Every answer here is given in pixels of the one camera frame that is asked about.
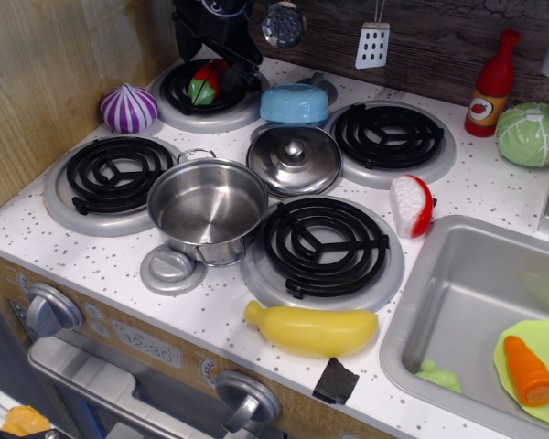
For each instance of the red green toy pepper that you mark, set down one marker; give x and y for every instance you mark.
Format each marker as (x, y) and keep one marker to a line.
(205, 85)

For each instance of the right silver stove knob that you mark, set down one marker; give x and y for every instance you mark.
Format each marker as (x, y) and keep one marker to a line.
(247, 399)

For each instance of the black tape piece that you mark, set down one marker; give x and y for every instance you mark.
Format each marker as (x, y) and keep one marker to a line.
(336, 383)

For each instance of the left silver stove knob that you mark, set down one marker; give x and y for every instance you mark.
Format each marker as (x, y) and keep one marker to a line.
(51, 311)

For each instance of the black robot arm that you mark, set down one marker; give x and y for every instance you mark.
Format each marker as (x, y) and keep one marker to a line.
(223, 27)

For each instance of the yellow toy banana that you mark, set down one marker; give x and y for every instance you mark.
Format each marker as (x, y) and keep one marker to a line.
(313, 333)

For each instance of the hanging white slotted spatula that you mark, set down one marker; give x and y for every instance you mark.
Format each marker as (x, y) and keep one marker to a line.
(373, 46)

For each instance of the hanging steel strainer ladle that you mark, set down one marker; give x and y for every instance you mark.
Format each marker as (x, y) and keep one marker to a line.
(283, 25)

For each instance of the front right stove burner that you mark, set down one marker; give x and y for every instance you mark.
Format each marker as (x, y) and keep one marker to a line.
(323, 253)

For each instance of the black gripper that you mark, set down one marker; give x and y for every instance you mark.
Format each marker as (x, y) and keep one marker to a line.
(223, 27)

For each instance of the back right stove burner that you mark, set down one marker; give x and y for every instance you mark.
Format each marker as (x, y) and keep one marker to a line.
(380, 141)

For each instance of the red toy ketchup bottle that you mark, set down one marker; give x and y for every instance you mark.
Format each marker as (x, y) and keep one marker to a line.
(493, 88)

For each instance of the stainless steel pot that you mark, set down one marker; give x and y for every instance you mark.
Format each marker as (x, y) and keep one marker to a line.
(208, 208)

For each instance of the orange object bottom left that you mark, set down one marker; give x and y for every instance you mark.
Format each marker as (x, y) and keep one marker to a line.
(24, 420)

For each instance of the red white toy slice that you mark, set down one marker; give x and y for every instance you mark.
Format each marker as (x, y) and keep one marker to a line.
(412, 206)

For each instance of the silver stove knob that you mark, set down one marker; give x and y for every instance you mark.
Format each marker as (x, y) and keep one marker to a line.
(247, 399)
(51, 311)

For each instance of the small green toy vegetable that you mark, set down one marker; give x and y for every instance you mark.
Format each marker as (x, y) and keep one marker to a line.
(430, 371)

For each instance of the stove burner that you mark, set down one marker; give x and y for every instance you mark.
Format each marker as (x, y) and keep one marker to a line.
(100, 188)
(380, 141)
(236, 107)
(323, 253)

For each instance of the steel pot lid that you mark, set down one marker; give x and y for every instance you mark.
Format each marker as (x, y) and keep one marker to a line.
(294, 159)

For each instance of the light blue plastic bowl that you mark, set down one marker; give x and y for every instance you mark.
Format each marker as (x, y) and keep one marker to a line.
(294, 103)

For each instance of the green toy cabbage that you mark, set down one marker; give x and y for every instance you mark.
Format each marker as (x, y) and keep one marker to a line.
(523, 134)

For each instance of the silver toy sink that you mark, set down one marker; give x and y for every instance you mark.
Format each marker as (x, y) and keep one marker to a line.
(471, 281)

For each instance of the back left stove burner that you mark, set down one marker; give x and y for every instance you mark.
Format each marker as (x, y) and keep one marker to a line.
(236, 107)

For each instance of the orange toy carrot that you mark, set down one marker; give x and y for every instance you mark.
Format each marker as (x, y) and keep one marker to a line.
(529, 375)

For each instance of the light green plastic plate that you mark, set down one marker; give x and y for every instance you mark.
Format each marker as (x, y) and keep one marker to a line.
(535, 334)

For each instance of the purple white toy onion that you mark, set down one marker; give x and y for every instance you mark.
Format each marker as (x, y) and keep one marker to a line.
(128, 109)

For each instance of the oven clock display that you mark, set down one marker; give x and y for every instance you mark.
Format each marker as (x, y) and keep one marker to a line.
(151, 346)

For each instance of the front left stove burner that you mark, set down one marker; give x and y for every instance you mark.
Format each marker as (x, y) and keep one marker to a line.
(100, 188)

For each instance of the silver oven door handle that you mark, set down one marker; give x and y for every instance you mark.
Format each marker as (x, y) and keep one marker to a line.
(106, 385)

